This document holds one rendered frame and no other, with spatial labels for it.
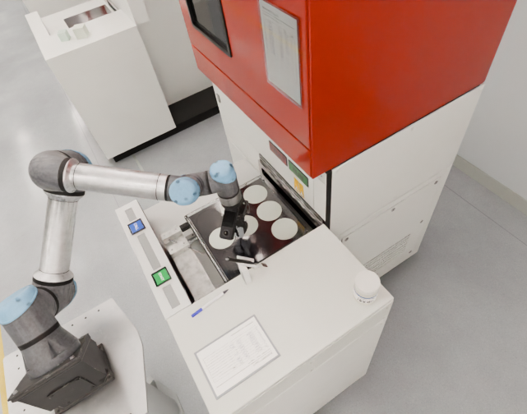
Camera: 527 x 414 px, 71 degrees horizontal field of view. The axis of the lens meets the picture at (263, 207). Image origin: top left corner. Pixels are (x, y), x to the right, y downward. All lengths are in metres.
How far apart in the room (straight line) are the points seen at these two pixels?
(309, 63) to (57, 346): 1.02
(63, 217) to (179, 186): 0.43
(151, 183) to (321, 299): 0.61
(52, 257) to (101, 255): 1.48
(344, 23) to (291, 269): 0.74
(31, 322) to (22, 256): 1.91
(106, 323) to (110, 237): 1.40
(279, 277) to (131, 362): 0.58
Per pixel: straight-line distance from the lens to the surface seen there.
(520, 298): 2.50
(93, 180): 1.08
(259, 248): 1.36
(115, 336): 1.47
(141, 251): 1.41
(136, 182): 1.04
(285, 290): 1.20
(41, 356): 1.26
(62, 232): 1.29
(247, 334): 1.15
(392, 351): 2.17
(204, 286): 1.35
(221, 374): 1.14
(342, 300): 1.18
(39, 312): 1.26
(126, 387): 1.39
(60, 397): 1.37
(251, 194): 1.52
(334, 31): 0.87
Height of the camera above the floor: 2.05
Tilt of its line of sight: 51 degrees down
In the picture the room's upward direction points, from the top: 11 degrees counter-clockwise
